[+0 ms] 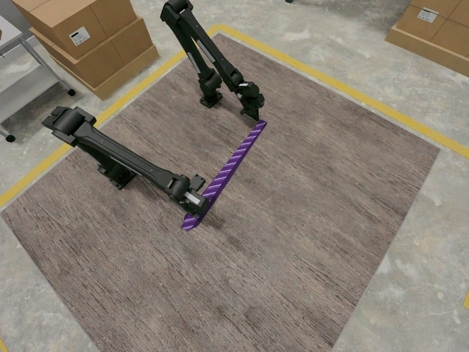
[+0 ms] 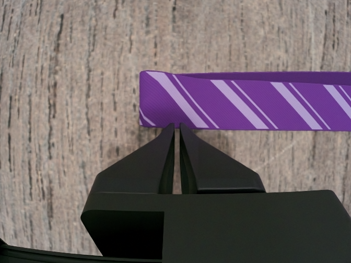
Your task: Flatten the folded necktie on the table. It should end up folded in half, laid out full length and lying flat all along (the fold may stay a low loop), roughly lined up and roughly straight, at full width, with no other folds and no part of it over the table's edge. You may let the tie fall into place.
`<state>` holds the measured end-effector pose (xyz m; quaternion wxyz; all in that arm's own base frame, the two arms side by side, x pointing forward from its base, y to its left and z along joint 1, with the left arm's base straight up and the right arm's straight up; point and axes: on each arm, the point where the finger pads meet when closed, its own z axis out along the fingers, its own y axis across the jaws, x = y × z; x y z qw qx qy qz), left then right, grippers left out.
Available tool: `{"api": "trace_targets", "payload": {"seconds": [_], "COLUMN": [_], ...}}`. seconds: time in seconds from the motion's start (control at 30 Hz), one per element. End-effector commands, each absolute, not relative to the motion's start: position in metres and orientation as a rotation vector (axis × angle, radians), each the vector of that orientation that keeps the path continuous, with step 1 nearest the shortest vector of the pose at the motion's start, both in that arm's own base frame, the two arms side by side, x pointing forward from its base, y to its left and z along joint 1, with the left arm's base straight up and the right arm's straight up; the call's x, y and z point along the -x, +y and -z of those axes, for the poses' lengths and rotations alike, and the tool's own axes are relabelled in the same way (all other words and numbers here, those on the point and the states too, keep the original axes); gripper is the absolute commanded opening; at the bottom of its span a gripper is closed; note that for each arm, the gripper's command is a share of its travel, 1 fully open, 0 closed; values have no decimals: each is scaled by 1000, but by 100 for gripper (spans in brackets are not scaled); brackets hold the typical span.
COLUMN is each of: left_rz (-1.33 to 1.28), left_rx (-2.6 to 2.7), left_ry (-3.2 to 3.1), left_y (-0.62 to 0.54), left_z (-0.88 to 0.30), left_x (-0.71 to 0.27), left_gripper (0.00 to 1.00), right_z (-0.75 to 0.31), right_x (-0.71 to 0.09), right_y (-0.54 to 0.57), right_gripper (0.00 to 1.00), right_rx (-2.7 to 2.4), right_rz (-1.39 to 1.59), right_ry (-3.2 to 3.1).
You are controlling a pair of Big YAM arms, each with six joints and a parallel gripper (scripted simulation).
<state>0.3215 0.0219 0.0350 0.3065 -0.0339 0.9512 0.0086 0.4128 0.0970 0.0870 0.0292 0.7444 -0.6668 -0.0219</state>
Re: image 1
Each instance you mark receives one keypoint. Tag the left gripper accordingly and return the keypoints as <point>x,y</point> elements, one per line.
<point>254,112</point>

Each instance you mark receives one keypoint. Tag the purple striped necktie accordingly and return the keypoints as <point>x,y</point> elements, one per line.
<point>223,177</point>

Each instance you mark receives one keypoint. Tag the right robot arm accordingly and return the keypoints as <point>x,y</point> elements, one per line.
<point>76,128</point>

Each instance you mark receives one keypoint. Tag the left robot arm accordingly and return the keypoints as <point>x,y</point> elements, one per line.
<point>186,29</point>

